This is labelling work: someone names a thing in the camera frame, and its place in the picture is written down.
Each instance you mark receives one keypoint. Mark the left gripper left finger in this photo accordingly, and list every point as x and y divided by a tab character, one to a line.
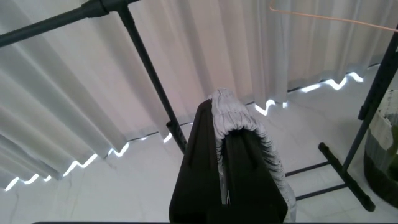
196	174

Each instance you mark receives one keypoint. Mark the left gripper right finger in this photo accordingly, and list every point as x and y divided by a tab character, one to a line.
252	180

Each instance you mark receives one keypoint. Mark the pale grey shorts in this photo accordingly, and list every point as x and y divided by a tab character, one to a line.
230	112

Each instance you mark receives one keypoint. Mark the black clothes rack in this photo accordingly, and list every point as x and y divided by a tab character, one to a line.
150	71

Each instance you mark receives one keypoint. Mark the white laundry basket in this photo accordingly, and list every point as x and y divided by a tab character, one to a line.
377	149

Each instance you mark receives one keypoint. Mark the pink clothes hanger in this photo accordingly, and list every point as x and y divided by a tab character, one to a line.
326	17

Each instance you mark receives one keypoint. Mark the white curtain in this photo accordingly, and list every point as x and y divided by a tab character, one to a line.
77	77

